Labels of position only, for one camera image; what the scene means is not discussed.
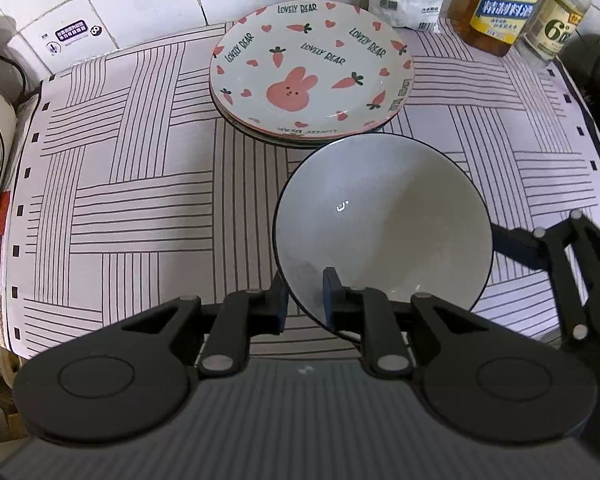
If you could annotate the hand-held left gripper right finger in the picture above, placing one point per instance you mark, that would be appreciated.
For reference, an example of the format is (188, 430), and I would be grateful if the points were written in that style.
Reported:
(331, 292)

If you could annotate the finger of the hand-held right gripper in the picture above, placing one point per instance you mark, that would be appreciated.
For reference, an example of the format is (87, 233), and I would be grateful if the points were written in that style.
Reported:
(520, 247)

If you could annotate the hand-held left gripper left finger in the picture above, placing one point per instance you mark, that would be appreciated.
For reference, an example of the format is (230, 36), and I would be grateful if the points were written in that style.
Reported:
(279, 305)

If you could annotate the white bowl with black rim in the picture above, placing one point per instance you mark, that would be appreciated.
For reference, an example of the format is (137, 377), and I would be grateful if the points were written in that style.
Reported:
(380, 220)

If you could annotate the white rabbit and carrot plate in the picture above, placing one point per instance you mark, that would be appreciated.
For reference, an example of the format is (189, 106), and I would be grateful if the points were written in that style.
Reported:
(290, 90)

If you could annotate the striped table cloth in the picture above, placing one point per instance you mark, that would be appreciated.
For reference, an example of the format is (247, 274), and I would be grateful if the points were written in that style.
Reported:
(130, 185)

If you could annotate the clear vinegar bottle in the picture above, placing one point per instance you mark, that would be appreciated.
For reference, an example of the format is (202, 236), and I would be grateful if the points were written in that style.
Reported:
(555, 30)

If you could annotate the yellow label cooking wine bottle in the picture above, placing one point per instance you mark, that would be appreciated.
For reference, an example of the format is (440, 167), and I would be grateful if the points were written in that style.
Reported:
(505, 5)

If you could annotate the wall sticker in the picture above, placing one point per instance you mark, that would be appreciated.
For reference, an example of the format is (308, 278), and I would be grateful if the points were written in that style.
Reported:
(72, 36)

